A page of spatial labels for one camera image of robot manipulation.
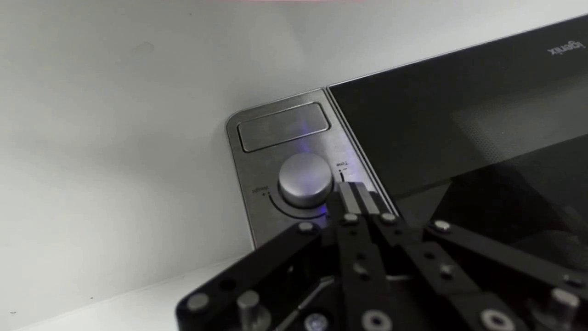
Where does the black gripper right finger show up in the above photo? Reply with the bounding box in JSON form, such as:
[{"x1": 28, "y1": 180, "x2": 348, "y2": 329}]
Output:
[{"x1": 357, "y1": 182, "x2": 588, "y2": 331}]

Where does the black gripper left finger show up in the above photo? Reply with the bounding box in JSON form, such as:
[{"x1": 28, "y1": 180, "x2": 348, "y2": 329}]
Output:
[{"x1": 175, "y1": 180, "x2": 407, "y2": 331}]

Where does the silver microwave oven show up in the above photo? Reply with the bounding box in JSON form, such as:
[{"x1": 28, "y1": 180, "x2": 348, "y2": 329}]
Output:
[{"x1": 225, "y1": 15, "x2": 588, "y2": 291}]

